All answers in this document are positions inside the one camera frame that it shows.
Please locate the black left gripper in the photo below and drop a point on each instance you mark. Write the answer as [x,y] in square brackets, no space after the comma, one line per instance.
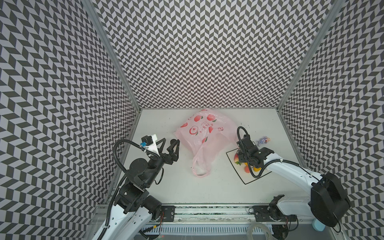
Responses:
[173,156]

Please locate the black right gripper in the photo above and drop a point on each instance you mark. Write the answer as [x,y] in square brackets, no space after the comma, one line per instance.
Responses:
[249,149]

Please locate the fake strawberry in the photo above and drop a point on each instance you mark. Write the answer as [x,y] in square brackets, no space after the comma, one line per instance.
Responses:
[237,159]

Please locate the pink plastic bag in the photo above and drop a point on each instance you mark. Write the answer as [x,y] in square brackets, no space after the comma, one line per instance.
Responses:
[205,134]

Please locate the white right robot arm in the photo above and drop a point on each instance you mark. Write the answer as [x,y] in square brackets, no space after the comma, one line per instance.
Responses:
[327,201]

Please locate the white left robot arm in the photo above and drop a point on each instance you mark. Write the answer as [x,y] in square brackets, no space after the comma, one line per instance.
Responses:
[132,210]

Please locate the purple small toy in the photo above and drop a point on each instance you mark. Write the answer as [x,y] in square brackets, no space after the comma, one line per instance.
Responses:
[263,140]

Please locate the white mat black border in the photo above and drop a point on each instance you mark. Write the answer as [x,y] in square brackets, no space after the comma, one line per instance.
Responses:
[238,170]

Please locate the clear tube loop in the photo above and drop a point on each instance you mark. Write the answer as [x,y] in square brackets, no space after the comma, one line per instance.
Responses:
[259,228]

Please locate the light blue round cap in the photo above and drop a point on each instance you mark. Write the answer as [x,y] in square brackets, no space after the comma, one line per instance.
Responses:
[318,226]

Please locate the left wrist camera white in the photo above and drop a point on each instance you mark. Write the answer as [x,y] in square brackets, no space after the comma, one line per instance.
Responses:
[148,144]

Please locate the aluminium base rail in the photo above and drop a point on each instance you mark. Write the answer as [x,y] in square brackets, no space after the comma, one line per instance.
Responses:
[225,214]

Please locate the aluminium corner post left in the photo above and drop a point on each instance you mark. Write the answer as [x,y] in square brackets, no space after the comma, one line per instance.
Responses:
[94,18]

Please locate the aluminium corner post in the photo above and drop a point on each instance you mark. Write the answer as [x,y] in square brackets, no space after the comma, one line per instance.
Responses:
[321,34]
[94,18]

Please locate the aluminium corner post right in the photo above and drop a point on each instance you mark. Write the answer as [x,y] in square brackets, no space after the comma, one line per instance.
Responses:
[321,34]

